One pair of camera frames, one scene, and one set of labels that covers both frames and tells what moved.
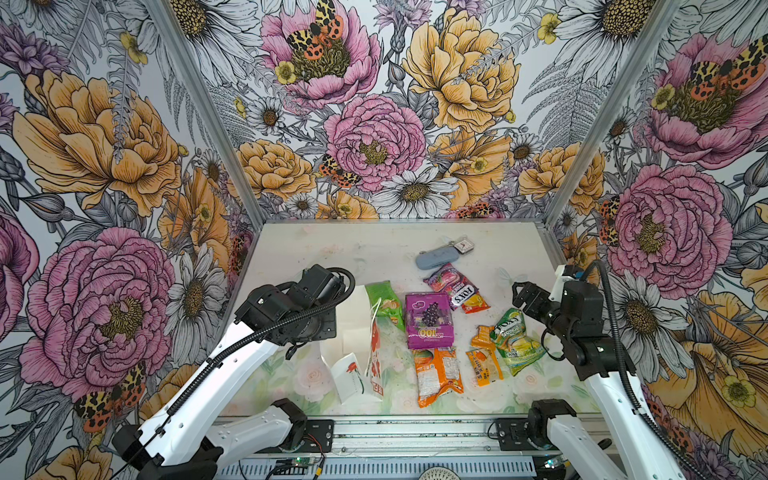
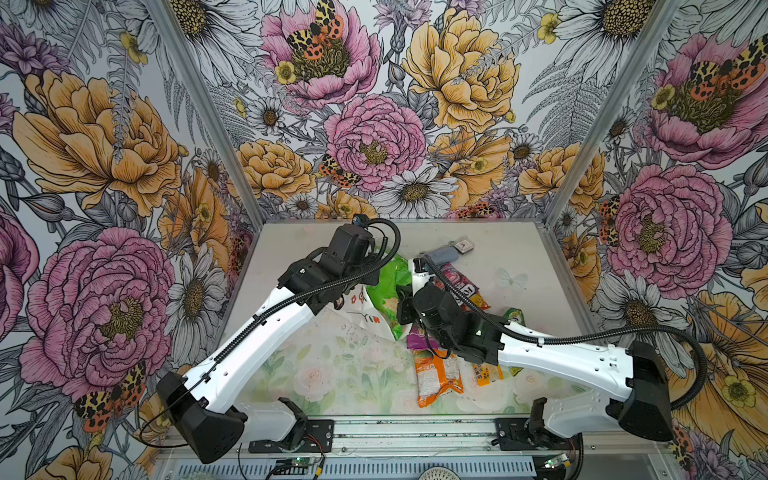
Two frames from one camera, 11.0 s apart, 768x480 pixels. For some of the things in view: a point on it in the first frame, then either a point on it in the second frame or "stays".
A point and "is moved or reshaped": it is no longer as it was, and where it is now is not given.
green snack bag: x=389 y=307 is moved or reshaped
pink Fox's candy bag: x=463 y=294 stays
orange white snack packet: x=437 y=372 stays
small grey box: x=464 y=246 stays
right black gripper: x=540 y=297 to x=406 y=302
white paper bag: x=355 y=357 is moved or reshaped
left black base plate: x=318 y=438 stays
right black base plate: x=513 y=434 stays
